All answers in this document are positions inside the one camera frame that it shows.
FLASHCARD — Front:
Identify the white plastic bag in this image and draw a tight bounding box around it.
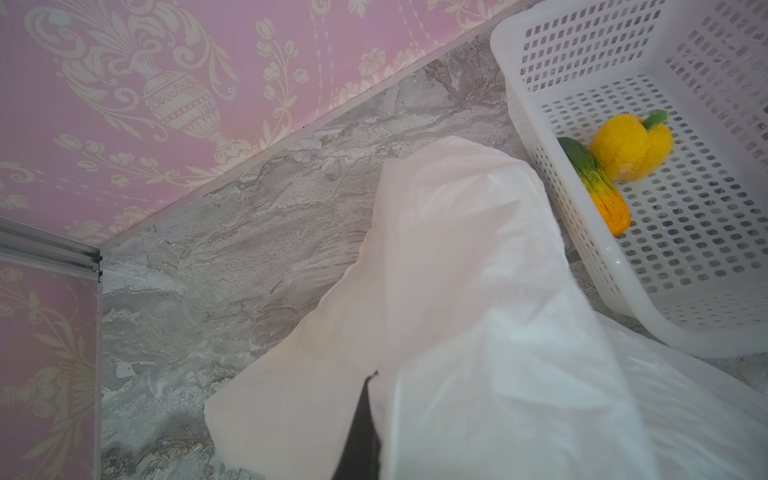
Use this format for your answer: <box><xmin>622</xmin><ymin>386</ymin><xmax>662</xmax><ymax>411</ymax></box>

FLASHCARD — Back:
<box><xmin>204</xmin><ymin>137</ymin><xmax>767</xmax><ymax>479</ymax></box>

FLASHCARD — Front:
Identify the green yellow mango toy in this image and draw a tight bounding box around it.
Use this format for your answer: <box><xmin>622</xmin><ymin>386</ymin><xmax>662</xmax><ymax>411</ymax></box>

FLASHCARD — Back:
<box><xmin>557</xmin><ymin>137</ymin><xmax>631</xmax><ymax>237</ymax></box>

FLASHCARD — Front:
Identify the white perforated plastic basket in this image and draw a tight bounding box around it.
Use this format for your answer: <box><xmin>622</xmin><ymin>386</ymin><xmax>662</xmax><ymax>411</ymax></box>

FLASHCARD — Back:
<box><xmin>490</xmin><ymin>1</ymin><xmax>767</xmax><ymax>358</ymax></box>

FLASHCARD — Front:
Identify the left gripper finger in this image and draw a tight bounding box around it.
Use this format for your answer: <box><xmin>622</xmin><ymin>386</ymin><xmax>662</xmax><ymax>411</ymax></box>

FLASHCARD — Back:
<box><xmin>332</xmin><ymin>371</ymin><xmax>381</xmax><ymax>480</ymax></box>

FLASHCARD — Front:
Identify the yellow bell pepper toy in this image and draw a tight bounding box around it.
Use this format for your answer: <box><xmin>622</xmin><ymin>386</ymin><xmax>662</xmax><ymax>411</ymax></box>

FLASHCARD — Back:
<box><xmin>589</xmin><ymin>110</ymin><xmax>674</xmax><ymax>182</ymax></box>

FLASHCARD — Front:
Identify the left aluminium corner post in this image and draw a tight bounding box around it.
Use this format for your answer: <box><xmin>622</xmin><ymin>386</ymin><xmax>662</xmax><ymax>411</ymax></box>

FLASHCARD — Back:
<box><xmin>1</xmin><ymin>218</ymin><xmax>103</xmax><ymax>281</ymax></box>

